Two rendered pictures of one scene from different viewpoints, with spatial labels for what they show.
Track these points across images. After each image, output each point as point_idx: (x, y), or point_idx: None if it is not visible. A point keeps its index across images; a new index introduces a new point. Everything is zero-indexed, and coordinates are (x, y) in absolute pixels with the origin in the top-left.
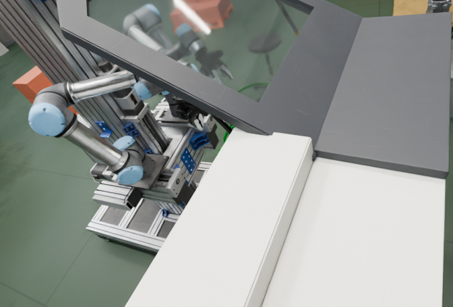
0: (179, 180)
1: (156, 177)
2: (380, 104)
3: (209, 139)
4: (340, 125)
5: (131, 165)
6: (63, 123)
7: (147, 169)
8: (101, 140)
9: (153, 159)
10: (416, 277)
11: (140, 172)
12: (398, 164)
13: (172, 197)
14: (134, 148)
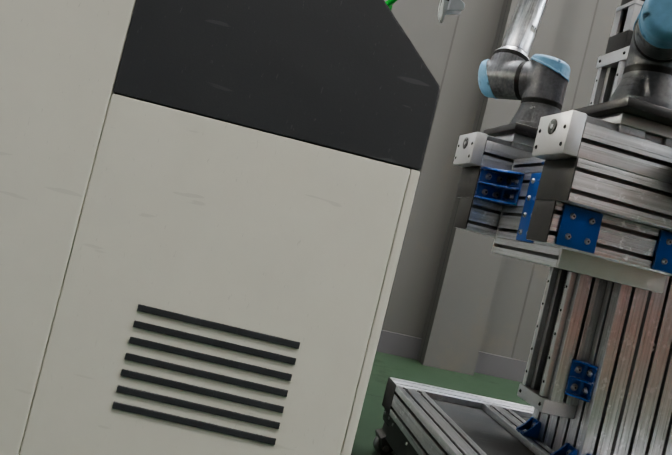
0: (465, 145)
1: (493, 129)
2: None
3: (537, 190)
4: None
5: (489, 60)
6: None
7: (513, 117)
8: (518, 12)
9: (530, 122)
10: None
11: (478, 72)
12: None
13: (462, 170)
14: (527, 65)
